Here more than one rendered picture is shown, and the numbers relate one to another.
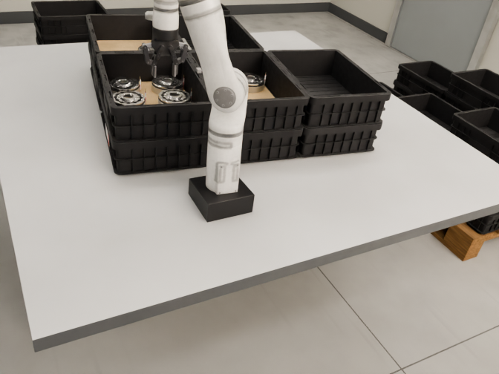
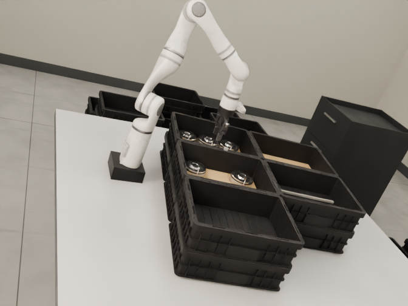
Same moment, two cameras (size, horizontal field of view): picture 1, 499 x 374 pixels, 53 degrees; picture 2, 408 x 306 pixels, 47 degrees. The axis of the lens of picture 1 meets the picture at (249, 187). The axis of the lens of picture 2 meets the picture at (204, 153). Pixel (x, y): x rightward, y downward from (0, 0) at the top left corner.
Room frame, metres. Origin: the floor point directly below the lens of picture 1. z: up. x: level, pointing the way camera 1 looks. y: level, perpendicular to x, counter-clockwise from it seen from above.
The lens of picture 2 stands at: (1.66, -1.68, 1.75)
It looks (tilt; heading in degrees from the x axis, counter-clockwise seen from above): 25 degrees down; 97
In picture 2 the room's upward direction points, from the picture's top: 20 degrees clockwise
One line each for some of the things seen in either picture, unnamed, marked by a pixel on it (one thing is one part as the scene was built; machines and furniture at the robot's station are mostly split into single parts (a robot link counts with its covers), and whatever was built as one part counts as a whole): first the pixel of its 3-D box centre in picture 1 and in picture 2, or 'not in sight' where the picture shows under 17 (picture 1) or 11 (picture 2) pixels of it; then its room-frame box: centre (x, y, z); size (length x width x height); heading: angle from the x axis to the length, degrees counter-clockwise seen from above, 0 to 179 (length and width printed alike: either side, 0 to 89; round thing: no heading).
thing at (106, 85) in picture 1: (153, 79); (214, 136); (1.44, 0.34, 0.92); 0.40 x 0.30 x 0.02; 24
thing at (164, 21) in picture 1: (164, 13); (234, 101); (1.47, 0.31, 1.12); 0.11 x 0.09 x 0.06; 27
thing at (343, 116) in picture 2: not in sight; (341, 165); (2.29, 1.95, 0.45); 0.62 x 0.45 x 0.90; 32
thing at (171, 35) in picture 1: (165, 39); (224, 115); (1.45, 0.31, 1.05); 0.08 x 0.08 x 0.09
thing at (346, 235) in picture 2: not in sight; (297, 217); (1.92, 0.23, 0.76); 0.40 x 0.30 x 0.12; 24
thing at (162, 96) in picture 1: (174, 96); not in sight; (1.46, 0.28, 0.86); 0.10 x 0.10 x 0.01
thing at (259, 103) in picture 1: (244, 76); (226, 168); (1.56, 0.07, 0.92); 0.40 x 0.30 x 0.02; 24
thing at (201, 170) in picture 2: not in sight; (194, 166); (1.43, 0.09, 0.86); 0.10 x 0.10 x 0.01
